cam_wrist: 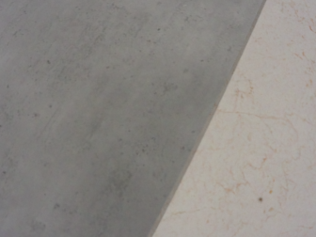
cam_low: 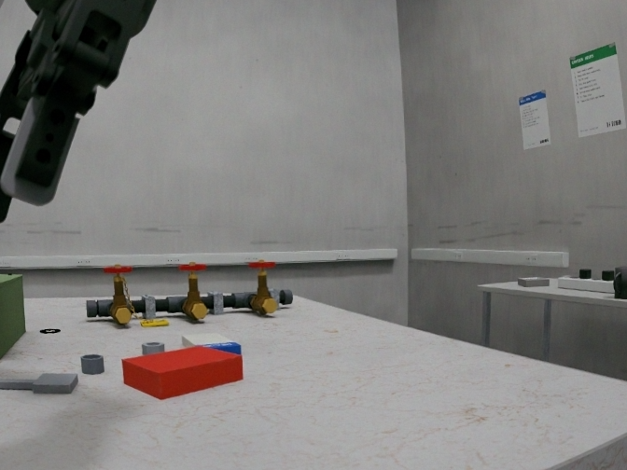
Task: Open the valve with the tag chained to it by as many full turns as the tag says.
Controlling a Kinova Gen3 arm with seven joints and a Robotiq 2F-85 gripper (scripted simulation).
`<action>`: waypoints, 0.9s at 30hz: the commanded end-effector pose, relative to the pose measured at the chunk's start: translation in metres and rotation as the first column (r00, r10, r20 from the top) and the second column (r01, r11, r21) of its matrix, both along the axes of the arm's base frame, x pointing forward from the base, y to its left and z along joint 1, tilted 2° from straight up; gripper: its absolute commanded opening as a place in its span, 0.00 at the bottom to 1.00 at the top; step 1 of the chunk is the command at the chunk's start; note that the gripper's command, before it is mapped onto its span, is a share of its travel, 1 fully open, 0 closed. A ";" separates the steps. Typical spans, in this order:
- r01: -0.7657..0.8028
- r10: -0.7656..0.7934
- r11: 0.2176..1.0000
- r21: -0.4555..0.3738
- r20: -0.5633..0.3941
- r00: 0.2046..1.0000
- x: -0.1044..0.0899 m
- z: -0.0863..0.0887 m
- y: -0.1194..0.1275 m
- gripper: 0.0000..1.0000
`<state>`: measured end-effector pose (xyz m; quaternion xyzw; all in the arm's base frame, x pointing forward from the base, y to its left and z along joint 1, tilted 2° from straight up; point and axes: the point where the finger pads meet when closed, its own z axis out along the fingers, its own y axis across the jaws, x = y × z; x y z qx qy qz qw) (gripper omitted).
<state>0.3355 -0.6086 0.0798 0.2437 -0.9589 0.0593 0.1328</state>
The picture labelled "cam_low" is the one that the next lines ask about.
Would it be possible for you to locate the grey pipe manifold with red valves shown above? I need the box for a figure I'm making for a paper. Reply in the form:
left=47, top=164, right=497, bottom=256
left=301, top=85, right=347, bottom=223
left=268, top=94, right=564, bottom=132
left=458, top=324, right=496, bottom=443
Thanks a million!
left=86, top=259, right=293, bottom=325

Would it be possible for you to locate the red rectangular block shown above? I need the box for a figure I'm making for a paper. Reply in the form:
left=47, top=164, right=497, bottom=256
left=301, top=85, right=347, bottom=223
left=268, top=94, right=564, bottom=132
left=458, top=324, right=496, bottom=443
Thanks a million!
left=121, top=346, right=244, bottom=400

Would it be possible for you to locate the grey cylinder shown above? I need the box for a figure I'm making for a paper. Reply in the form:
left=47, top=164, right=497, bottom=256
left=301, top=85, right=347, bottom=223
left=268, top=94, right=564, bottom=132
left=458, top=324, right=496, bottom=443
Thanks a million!
left=80, top=354, right=105, bottom=375

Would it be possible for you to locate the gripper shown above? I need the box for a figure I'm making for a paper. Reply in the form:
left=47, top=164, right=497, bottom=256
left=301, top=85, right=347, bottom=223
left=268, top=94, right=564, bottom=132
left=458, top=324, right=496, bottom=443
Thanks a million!
left=0, top=0, right=157, bottom=224

